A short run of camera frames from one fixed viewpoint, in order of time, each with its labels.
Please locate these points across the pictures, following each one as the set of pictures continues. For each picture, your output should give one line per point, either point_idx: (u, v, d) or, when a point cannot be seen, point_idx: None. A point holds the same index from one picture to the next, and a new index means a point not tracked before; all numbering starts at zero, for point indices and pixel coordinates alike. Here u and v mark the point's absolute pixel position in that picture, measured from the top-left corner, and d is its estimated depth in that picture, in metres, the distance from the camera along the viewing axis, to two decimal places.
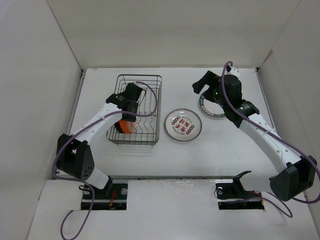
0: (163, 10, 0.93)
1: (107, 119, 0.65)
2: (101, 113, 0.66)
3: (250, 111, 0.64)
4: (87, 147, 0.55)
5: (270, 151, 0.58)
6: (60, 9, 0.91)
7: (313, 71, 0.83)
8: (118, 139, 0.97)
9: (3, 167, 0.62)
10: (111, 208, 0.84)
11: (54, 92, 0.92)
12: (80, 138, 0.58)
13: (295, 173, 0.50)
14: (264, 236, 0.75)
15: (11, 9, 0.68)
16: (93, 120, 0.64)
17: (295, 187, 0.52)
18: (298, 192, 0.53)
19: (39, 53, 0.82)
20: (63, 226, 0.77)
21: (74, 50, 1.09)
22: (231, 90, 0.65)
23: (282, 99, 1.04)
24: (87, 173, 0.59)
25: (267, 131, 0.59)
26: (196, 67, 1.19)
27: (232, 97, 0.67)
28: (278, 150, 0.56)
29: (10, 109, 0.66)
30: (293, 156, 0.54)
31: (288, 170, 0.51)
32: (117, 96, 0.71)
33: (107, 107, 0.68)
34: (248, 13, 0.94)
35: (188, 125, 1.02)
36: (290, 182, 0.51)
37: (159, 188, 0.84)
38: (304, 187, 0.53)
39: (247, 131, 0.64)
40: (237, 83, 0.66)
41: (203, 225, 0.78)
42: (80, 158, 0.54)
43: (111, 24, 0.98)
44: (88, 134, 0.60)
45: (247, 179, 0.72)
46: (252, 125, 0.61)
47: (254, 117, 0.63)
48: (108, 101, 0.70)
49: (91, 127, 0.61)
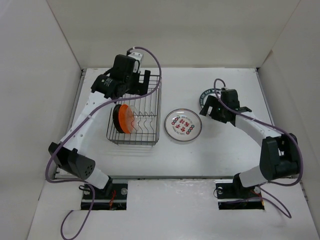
0: (163, 10, 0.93)
1: (94, 116, 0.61)
2: (88, 109, 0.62)
3: (243, 110, 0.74)
4: (78, 156, 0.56)
5: (256, 134, 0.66)
6: (60, 8, 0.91)
7: (313, 71, 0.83)
8: (118, 139, 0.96)
9: (3, 168, 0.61)
10: (111, 208, 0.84)
11: (54, 92, 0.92)
12: (68, 146, 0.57)
13: (274, 142, 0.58)
14: (264, 236, 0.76)
15: (11, 8, 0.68)
16: (79, 119, 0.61)
17: (278, 160, 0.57)
18: (283, 170, 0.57)
19: (39, 52, 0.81)
20: (63, 225, 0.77)
21: (74, 50, 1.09)
22: (228, 95, 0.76)
23: (282, 99, 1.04)
24: (88, 171, 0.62)
25: (253, 119, 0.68)
26: (196, 67, 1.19)
27: (230, 103, 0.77)
28: (261, 130, 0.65)
29: (10, 109, 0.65)
30: (274, 134, 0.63)
31: (268, 140, 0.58)
32: (103, 80, 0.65)
33: (93, 100, 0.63)
34: (248, 13, 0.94)
35: (188, 125, 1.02)
36: (270, 153, 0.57)
37: (159, 188, 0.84)
38: (289, 166, 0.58)
39: (242, 125, 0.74)
40: (233, 92, 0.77)
41: (203, 225, 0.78)
42: (74, 165, 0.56)
43: (111, 24, 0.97)
44: (76, 140, 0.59)
45: (246, 174, 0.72)
46: (242, 117, 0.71)
47: (246, 113, 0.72)
48: (94, 89, 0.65)
49: (78, 131, 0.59)
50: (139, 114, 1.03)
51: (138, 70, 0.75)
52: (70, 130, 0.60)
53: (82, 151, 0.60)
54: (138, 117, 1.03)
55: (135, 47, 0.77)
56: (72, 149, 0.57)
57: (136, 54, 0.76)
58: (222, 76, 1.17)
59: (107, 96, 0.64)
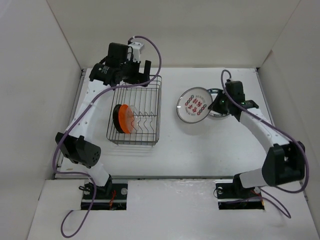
0: (163, 10, 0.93)
1: (95, 103, 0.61)
2: (89, 97, 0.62)
3: (250, 106, 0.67)
4: (86, 142, 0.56)
5: (262, 137, 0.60)
6: (60, 9, 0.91)
7: (313, 71, 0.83)
8: (118, 139, 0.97)
9: (3, 168, 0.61)
10: (111, 208, 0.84)
11: (55, 92, 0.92)
12: (74, 134, 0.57)
13: (281, 152, 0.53)
14: (264, 236, 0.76)
15: (10, 9, 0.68)
16: (82, 108, 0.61)
17: (282, 169, 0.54)
18: (286, 178, 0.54)
19: (39, 53, 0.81)
20: (63, 224, 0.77)
21: (74, 50, 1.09)
22: (233, 88, 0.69)
23: (282, 99, 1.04)
24: (95, 158, 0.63)
25: (261, 119, 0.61)
26: (196, 67, 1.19)
27: (235, 96, 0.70)
28: (268, 134, 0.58)
29: (10, 109, 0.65)
30: (282, 140, 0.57)
31: (275, 150, 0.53)
32: (100, 69, 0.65)
33: (92, 88, 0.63)
34: (249, 13, 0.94)
35: (200, 106, 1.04)
36: (275, 162, 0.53)
37: (159, 188, 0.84)
38: (293, 173, 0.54)
39: (245, 122, 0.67)
40: (239, 83, 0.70)
41: (203, 225, 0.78)
42: (82, 152, 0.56)
43: (111, 24, 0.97)
44: (82, 127, 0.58)
45: (248, 177, 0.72)
46: (249, 115, 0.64)
47: (253, 110, 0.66)
48: (92, 78, 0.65)
49: (82, 118, 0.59)
50: (139, 114, 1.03)
51: (136, 59, 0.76)
52: (74, 119, 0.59)
53: (88, 139, 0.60)
54: (138, 117, 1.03)
55: (135, 36, 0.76)
56: (78, 136, 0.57)
57: (136, 43, 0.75)
58: (222, 76, 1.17)
59: (106, 84, 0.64)
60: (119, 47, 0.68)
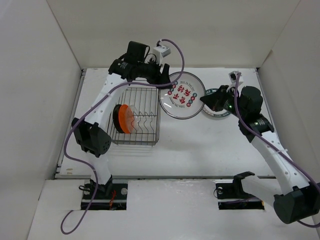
0: (163, 10, 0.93)
1: (112, 94, 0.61)
2: (106, 88, 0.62)
3: (265, 127, 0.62)
4: (99, 130, 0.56)
5: (278, 171, 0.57)
6: (60, 9, 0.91)
7: (313, 71, 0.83)
8: (118, 139, 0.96)
9: (3, 168, 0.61)
10: (111, 208, 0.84)
11: (55, 92, 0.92)
12: (89, 121, 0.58)
13: (300, 197, 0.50)
14: (264, 235, 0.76)
15: (11, 9, 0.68)
16: (99, 97, 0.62)
17: (298, 211, 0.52)
18: (301, 218, 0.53)
19: (39, 52, 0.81)
20: (64, 219, 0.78)
21: (74, 50, 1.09)
22: (249, 105, 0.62)
23: (282, 100, 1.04)
24: (106, 146, 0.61)
25: (279, 151, 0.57)
26: (196, 67, 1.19)
27: (250, 112, 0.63)
28: (287, 172, 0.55)
29: (10, 109, 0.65)
30: (301, 180, 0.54)
31: (293, 194, 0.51)
32: (119, 64, 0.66)
33: (111, 80, 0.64)
34: (249, 13, 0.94)
35: (188, 95, 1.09)
36: (294, 206, 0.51)
37: (159, 188, 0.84)
38: (309, 214, 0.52)
39: (258, 147, 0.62)
40: (257, 98, 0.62)
41: (203, 225, 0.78)
42: (95, 139, 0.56)
43: (111, 24, 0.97)
44: (96, 115, 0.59)
45: (252, 185, 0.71)
46: (264, 143, 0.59)
47: (268, 135, 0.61)
48: (111, 71, 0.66)
49: (98, 107, 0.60)
50: (139, 114, 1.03)
51: (158, 62, 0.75)
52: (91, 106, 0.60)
53: (103, 127, 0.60)
54: (138, 117, 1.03)
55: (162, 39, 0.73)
56: (93, 123, 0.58)
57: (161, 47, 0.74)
58: (222, 76, 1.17)
59: (123, 77, 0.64)
60: (138, 44, 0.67)
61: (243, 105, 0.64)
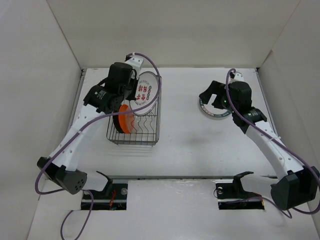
0: (163, 11, 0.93)
1: (84, 131, 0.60)
2: (79, 123, 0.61)
3: (258, 118, 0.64)
4: (66, 173, 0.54)
5: (273, 158, 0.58)
6: (60, 9, 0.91)
7: (313, 71, 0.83)
8: (118, 139, 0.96)
9: (3, 168, 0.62)
10: (111, 208, 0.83)
11: (55, 92, 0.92)
12: (57, 163, 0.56)
13: (295, 181, 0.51)
14: (264, 235, 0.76)
15: (11, 9, 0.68)
16: (70, 134, 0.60)
17: (295, 197, 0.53)
18: (298, 203, 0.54)
19: (39, 53, 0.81)
20: (63, 229, 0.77)
21: (74, 50, 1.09)
22: (241, 96, 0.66)
23: (282, 98, 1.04)
24: (78, 185, 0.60)
25: (272, 138, 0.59)
26: (196, 67, 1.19)
27: (241, 104, 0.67)
28: (281, 158, 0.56)
29: (10, 109, 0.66)
30: (295, 165, 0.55)
31: (288, 178, 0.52)
32: (96, 93, 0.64)
33: (84, 114, 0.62)
34: (249, 13, 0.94)
35: (146, 90, 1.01)
36: (290, 190, 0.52)
37: (160, 188, 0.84)
38: (305, 199, 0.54)
39: (253, 136, 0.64)
40: (247, 89, 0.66)
41: (203, 225, 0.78)
42: (62, 182, 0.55)
43: (112, 24, 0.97)
44: (65, 156, 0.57)
45: (250, 182, 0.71)
46: (258, 131, 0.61)
47: (261, 124, 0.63)
48: (86, 101, 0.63)
49: (68, 147, 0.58)
50: None
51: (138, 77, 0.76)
52: (60, 145, 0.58)
53: (73, 168, 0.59)
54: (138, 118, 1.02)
55: (135, 53, 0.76)
56: (60, 166, 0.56)
57: (136, 60, 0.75)
58: (222, 76, 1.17)
59: (99, 111, 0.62)
60: (120, 70, 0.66)
61: (234, 98, 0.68)
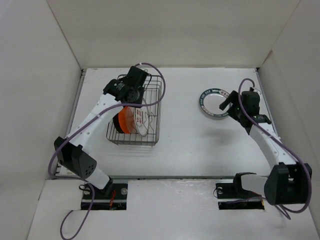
0: (163, 11, 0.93)
1: (103, 116, 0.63)
2: (97, 109, 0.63)
3: (262, 121, 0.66)
4: (82, 152, 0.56)
5: (269, 154, 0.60)
6: (60, 9, 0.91)
7: (313, 71, 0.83)
8: (118, 139, 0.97)
9: (3, 167, 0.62)
10: (111, 208, 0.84)
11: (54, 92, 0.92)
12: (74, 142, 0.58)
13: (285, 172, 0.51)
14: (264, 236, 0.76)
15: (11, 10, 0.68)
16: (89, 117, 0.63)
17: (284, 189, 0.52)
18: (286, 202, 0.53)
19: (39, 53, 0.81)
20: (63, 226, 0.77)
21: (75, 50, 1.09)
22: (249, 101, 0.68)
23: (282, 99, 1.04)
24: (88, 170, 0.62)
25: (270, 135, 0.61)
26: (196, 67, 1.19)
27: (249, 108, 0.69)
28: (275, 152, 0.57)
29: (10, 109, 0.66)
30: (289, 160, 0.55)
31: (278, 168, 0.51)
32: (116, 84, 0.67)
33: (104, 101, 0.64)
34: (248, 13, 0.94)
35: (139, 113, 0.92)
36: (278, 180, 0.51)
37: (159, 188, 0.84)
38: (295, 195, 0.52)
39: (255, 137, 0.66)
40: (256, 96, 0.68)
41: (203, 225, 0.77)
42: (76, 161, 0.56)
43: (112, 24, 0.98)
44: (82, 137, 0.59)
45: (249, 181, 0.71)
46: (259, 129, 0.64)
47: (264, 124, 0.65)
48: (105, 91, 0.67)
49: (86, 128, 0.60)
50: None
51: None
52: (78, 127, 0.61)
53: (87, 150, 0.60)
54: None
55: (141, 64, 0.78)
56: (77, 145, 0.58)
57: None
58: (222, 76, 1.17)
59: (117, 99, 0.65)
60: (138, 70, 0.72)
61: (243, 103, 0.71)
